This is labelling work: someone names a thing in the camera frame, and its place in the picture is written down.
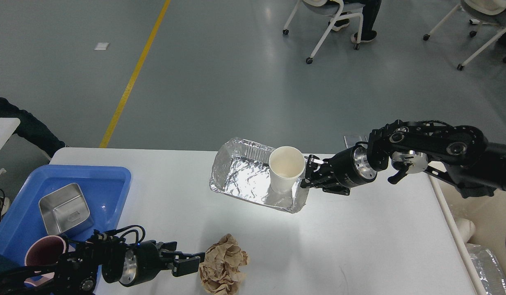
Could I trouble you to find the aluminium foil tray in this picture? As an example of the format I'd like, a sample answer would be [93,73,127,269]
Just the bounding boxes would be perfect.
[209,137,309,213]

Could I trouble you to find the white chair at right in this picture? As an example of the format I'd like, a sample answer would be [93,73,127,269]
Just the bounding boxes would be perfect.
[422,0,506,71]

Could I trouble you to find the cream plastic bin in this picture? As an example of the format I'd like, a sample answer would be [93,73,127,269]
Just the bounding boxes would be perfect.
[429,176,506,276]

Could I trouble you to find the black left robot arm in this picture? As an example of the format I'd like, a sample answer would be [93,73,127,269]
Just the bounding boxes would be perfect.
[0,225,205,295]

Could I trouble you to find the foil tray in bin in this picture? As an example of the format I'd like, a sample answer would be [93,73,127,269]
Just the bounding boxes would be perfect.
[465,243,506,295]

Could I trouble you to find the steel rectangular container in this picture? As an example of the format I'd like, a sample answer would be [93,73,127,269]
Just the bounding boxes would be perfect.
[38,183,94,236]

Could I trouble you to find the cream paper cup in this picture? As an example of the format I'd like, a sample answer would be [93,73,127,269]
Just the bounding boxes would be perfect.
[268,146,305,194]

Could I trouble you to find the blue plastic tray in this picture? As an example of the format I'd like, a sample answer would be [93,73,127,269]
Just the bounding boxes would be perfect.
[0,165,131,273]

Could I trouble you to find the white office chair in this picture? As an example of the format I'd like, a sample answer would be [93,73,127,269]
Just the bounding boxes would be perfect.
[283,0,364,65]

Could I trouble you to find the brown paper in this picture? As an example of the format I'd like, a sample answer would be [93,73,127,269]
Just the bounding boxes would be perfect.
[198,234,251,295]

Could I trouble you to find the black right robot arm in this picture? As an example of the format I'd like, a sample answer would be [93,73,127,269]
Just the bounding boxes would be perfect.
[300,120,506,198]

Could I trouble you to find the white side table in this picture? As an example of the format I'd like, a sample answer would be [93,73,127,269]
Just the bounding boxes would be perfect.
[0,118,21,150]

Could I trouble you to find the pink mug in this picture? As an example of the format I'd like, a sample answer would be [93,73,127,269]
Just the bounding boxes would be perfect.
[24,235,75,266]

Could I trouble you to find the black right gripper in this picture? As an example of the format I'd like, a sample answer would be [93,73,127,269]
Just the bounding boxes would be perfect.
[300,146,378,195]

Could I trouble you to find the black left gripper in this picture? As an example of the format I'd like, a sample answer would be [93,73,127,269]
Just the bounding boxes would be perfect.
[119,241,206,287]

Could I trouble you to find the seated person dark trousers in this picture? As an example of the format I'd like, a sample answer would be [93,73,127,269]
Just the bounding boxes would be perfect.
[327,0,382,44]

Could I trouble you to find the white cup in bin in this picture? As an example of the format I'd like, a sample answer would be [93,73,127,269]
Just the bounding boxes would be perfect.
[455,217,476,243]

